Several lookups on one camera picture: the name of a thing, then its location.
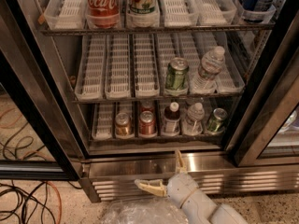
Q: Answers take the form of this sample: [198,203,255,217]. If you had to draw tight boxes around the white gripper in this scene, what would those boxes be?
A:
[135,150,202,209]

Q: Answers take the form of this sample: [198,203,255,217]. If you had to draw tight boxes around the orange soda can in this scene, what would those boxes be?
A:
[115,112,132,137]

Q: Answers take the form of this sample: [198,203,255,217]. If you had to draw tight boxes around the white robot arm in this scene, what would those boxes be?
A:
[135,150,249,224]

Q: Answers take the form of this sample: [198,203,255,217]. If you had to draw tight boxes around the red soda can front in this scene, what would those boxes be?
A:
[139,111,155,135]

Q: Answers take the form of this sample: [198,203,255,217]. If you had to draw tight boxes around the red soda can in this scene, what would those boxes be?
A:
[140,101,155,113]
[139,111,155,135]

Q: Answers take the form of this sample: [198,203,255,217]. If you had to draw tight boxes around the small water bottle bottom shelf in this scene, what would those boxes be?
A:
[183,103,205,136]

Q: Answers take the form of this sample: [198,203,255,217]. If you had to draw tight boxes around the green can bottom shelf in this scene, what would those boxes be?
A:
[206,108,228,134]

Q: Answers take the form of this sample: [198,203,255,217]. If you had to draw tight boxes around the green can shelf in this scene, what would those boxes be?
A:
[165,57,189,96]
[206,108,228,134]

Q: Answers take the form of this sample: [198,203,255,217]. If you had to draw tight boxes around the red soda can rear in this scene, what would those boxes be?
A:
[140,101,155,113]

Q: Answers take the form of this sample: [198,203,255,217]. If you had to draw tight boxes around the green can middle shelf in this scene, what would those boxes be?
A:
[165,57,189,96]

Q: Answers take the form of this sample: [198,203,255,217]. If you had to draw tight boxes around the right glass fridge door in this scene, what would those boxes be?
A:
[232,13,299,167]

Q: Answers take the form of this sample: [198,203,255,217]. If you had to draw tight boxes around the glass fridge door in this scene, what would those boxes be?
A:
[0,0,81,181]
[232,13,299,167]

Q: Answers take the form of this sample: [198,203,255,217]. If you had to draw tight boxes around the water bottle middle shelf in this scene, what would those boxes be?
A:
[191,46,225,93]

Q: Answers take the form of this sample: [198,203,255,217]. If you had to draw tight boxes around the left glass fridge door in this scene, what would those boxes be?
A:
[0,0,81,181]

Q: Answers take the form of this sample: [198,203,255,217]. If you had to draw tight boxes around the green white soda can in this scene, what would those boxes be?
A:
[128,0,156,27]

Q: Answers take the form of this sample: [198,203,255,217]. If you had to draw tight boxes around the red Coca-Cola can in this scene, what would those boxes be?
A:
[87,0,120,28]

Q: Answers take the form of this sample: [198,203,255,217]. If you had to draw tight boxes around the clear plastic bag bin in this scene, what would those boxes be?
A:
[101,193,209,224]

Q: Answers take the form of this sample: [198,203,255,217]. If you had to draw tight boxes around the dark juice bottle white cap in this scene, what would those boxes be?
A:
[163,102,180,135]

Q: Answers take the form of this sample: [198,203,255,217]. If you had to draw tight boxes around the bottom wire shelf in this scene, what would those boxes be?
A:
[90,133,223,143]

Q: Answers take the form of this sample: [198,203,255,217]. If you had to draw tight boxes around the wire shelf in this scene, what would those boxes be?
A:
[90,133,223,143]
[72,91,244,105]
[40,23,275,36]

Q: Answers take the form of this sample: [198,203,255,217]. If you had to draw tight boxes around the middle wire shelf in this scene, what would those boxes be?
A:
[72,91,244,105]

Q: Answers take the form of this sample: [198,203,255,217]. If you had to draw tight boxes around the black and orange floor cables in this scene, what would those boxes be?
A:
[0,107,82,224]

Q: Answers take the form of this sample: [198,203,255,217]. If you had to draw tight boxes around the top wire shelf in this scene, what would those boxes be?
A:
[40,23,275,36]

